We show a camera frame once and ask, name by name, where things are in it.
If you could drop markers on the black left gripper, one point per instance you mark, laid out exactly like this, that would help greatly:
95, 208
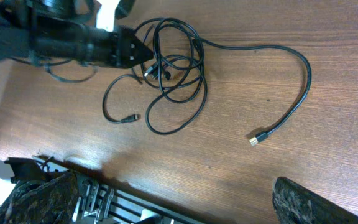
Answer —
40, 30

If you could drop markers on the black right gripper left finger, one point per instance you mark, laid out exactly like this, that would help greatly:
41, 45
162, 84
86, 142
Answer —
35, 202

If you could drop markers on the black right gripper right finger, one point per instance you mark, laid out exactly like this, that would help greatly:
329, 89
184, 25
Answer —
294, 203

